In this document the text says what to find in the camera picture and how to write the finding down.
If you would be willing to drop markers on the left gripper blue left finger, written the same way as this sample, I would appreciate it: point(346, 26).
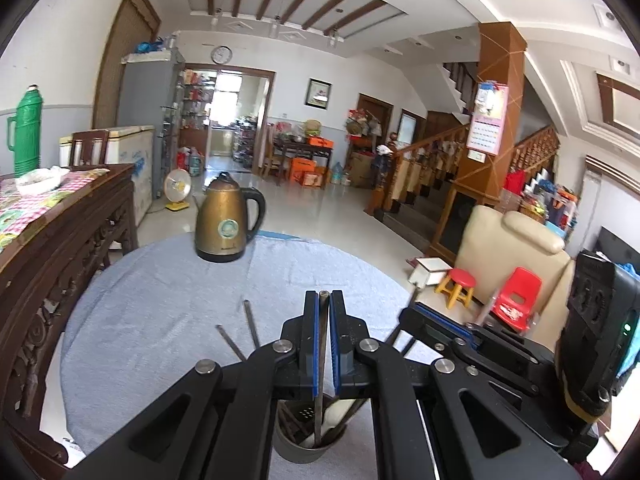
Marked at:
point(217, 421)

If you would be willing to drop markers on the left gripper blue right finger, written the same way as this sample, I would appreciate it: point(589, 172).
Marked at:
point(462, 416)

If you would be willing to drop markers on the dark metal utensil holder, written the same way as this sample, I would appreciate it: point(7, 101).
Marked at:
point(293, 437)

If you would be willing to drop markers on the dark wooden chopstick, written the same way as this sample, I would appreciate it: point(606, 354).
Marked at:
point(230, 343)
point(247, 306)
point(323, 320)

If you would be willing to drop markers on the white ceramic spoon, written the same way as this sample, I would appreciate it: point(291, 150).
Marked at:
point(339, 413)

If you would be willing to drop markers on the red plastic child chair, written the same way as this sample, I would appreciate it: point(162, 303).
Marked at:
point(513, 304)

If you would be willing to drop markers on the grey round table cloth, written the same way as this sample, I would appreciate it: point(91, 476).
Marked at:
point(145, 321)

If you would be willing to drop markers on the red yellow small stool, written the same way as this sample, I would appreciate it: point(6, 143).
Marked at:
point(458, 285)

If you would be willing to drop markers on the cream leather sofa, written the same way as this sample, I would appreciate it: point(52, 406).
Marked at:
point(495, 244)

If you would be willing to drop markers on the white small step stool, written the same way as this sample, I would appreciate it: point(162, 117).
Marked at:
point(428, 272)

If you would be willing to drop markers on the gold electric kettle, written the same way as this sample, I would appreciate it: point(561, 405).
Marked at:
point(228, 219)

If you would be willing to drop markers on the carved dark wooden sideboard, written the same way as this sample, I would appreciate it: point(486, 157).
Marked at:
point(44, 272)

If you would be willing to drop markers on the small electric heater fan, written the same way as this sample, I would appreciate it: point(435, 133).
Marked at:
point(177, 187)

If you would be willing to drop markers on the wooden stair railing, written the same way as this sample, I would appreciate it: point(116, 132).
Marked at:
point(417, 165)

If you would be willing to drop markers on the orange cardboard box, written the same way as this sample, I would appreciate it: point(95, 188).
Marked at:
point(299, 167)

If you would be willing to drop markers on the dark wooden side table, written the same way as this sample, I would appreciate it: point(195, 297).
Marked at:
point(283, 151)

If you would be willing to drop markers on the white chest freezer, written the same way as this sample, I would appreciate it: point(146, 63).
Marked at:
point(126, 145)

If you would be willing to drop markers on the white plastic bag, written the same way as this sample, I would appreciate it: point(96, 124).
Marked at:
point(41, 180)

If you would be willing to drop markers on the wooden chair back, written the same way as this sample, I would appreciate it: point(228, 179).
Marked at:
point(88, 148)

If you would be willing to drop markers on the grey refrigerator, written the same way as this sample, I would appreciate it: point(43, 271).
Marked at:
point(151, 94)

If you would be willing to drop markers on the green thermos jug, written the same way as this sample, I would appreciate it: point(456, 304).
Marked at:
point(23, 132)

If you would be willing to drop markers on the wall calendar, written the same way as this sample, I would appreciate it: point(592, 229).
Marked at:
point(489, 116)

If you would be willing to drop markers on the framed wall picture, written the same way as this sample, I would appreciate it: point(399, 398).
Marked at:
point(318, 94)

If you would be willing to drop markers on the round wall clock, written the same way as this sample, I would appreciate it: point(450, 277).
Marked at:
point(221, 55)

